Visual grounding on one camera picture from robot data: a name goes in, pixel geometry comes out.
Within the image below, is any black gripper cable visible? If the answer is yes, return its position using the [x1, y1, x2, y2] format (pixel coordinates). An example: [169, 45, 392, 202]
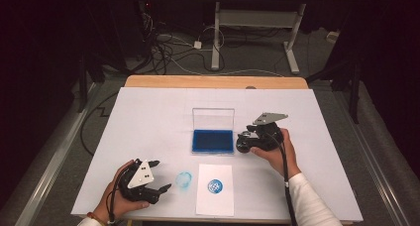
[107, 170, 133, 224]
[263, 131, 300, 226]

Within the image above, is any grey metal desk frame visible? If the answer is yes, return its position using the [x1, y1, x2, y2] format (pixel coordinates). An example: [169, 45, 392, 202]
[197, 0, 352, 75]

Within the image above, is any black floor cable bundle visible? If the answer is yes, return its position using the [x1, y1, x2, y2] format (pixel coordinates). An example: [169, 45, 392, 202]
[140, 1, 216, 75]

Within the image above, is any person's right hand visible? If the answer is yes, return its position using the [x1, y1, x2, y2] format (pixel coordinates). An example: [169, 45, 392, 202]
[250, 128, 302, 179]

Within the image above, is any black stamp with clear knob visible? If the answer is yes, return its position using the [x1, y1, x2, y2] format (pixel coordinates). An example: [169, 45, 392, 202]
[235, 133, 257, 155]

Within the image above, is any black metal stand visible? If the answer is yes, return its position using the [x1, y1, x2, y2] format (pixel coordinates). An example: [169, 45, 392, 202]
[77, 51, 107, 114]
[305, 58, 363, 125]

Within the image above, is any white paper sheet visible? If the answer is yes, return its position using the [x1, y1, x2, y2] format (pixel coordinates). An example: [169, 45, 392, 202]
[194, 163, 236, 218]

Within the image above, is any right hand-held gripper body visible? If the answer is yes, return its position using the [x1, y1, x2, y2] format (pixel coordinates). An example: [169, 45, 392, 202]
[246, 112, 289, 152]

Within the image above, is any brown bead bracelet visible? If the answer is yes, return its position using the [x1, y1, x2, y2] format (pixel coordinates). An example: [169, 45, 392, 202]
[86, 211, 108, 226]

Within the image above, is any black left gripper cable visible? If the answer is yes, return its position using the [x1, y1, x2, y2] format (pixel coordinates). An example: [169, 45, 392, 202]
[107, 170, 133, 224]

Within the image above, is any clear round blue-stained cap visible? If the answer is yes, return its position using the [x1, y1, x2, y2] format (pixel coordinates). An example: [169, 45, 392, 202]
[174, 170, 193, 189]

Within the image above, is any person's left hand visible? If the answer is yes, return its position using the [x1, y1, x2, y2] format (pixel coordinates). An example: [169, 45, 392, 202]
[92, 160, 152, 224]

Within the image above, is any white floor cable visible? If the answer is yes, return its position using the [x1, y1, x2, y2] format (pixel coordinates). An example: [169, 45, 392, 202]
[155, 34, 285, 78]

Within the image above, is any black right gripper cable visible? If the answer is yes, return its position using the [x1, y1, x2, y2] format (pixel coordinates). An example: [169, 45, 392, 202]
[263, 131, 300, 226]

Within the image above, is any wooden table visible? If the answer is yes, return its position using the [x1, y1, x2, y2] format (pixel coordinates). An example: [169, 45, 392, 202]
[123, 74, 355, 226]

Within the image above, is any blue ink pad clear case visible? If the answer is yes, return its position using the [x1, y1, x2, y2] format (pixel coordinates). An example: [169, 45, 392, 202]
[191, 107, 236, 155]

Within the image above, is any white table cover board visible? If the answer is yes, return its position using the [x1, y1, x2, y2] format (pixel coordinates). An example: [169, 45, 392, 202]
[70, 86, 365, 223]

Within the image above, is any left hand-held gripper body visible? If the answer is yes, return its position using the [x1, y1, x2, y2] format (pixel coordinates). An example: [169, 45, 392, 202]
[116, 158, 161, 205]

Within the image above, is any thin black floor cable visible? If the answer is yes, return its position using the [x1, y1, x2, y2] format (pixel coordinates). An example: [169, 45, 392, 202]
[79, 91, 120, 157]

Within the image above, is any aluminium floor rail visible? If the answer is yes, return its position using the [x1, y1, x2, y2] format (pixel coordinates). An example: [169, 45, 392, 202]
[331, 86, 412, 226]
[14, 81, 102, 226]

